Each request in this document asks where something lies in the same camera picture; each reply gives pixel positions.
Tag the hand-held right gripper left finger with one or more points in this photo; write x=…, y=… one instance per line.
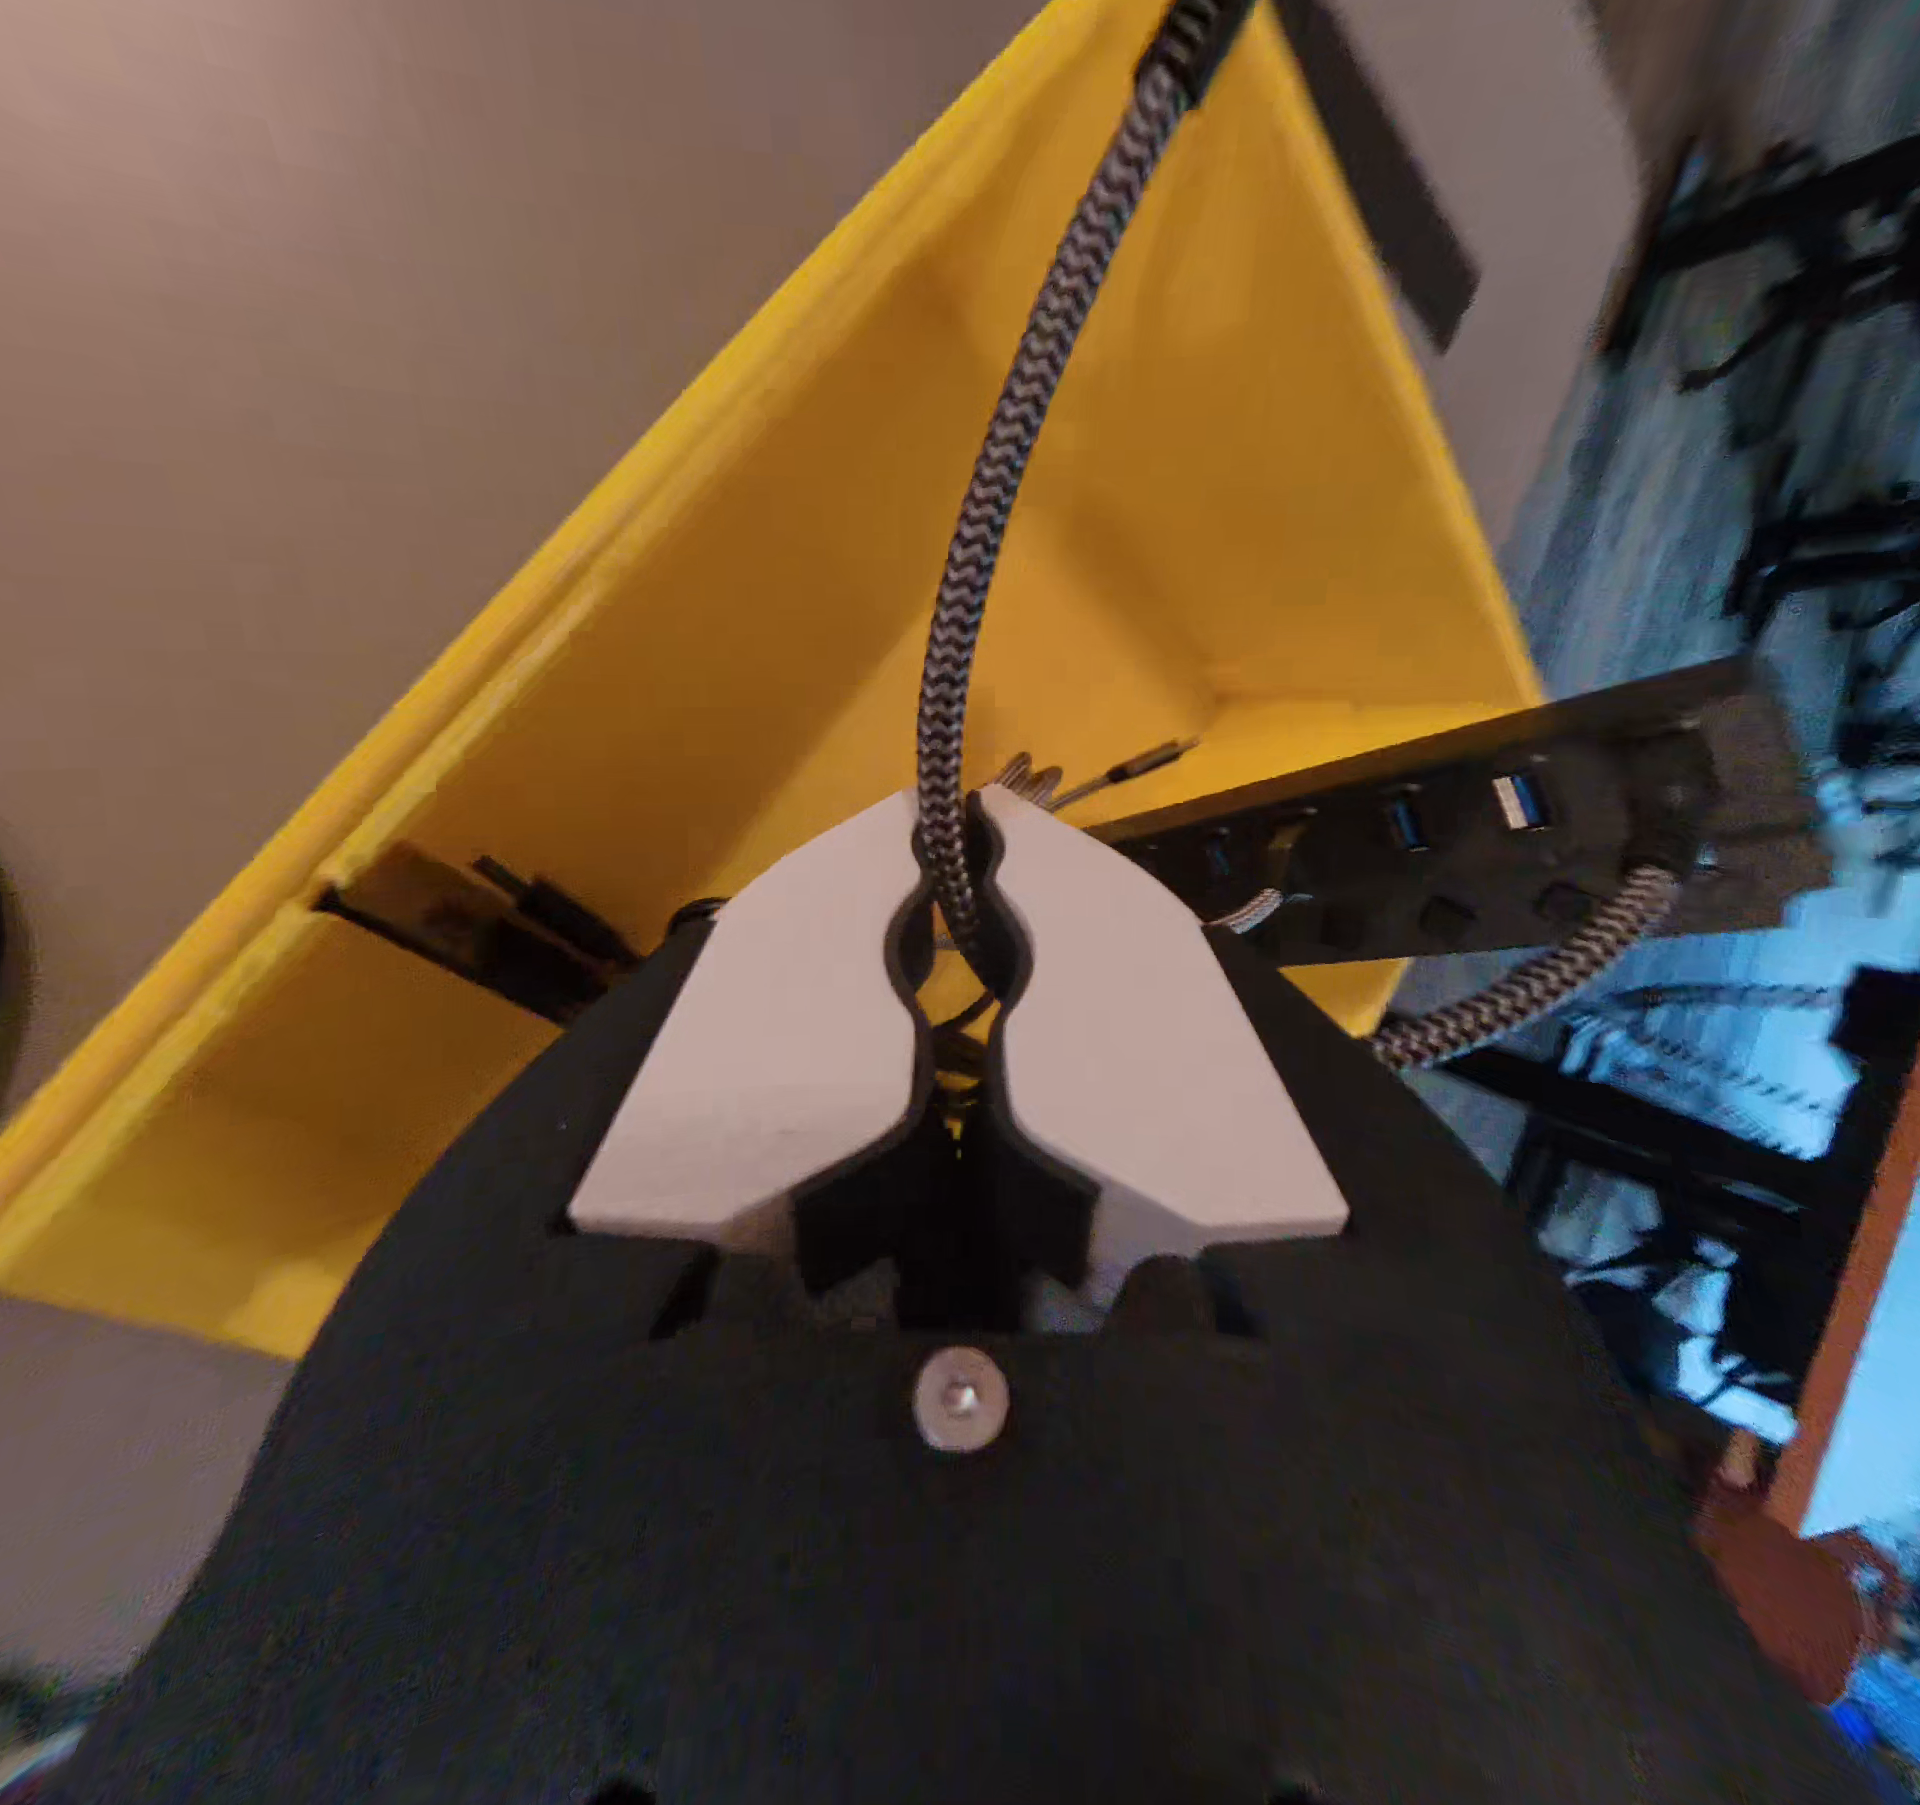
x=748, y=1085

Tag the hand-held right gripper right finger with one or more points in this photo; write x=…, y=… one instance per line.
x=1169, y=1085

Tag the yellow plastic bin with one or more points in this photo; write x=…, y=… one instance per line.
x=1200, y=485

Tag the black multiport usb hub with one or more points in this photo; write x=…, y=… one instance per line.
x=1740, y=784

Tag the black usb plugs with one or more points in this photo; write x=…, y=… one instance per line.
x=510, y=919

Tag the black office chair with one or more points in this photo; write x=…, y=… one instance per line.
x=1830, y=605

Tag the black tape strip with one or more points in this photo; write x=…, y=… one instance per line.
x=1380, y=171

